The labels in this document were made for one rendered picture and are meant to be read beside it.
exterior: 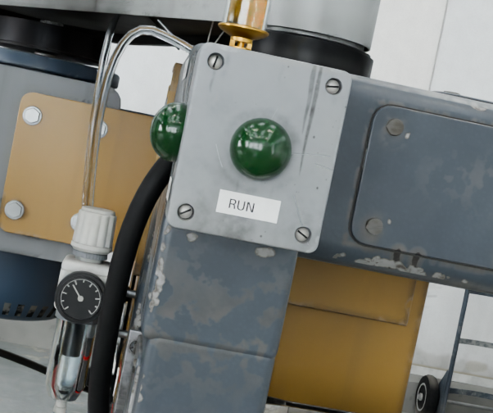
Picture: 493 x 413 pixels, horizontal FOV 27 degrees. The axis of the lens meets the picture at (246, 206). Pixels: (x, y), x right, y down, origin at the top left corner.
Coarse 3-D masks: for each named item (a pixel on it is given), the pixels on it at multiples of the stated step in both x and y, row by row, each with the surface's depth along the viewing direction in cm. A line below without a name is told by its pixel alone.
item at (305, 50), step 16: (272, 32) 66; (256, 48) 67; (272, 48) 66; (288, 48) 65; (304, 48) 65; (320, 48) 65; (336, 48) 65; (352, 48) 66; (320, 64) 65; (336, 64) 66; (352, 64) 66; (368, 64) 68
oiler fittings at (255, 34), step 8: (224, 24) 56; (232, 24) 56; (232, 32) 56; (240, 32) 56; (248, 32) 56; (256, 32) 56; (264, 32) 56; (232, 40) 57; (240, 40) 57; (248, 40) 57; (248, 48) 57
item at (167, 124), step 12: (168, 108) 50; (180, 108) 50; (156, 120) 50; (168, 120) 50; (180, 120) 50; (156, 132) 50; (168, 132) 50; (180, 132) 50; (156, 144) 50; (168, 144) 50; (168, 156) 50
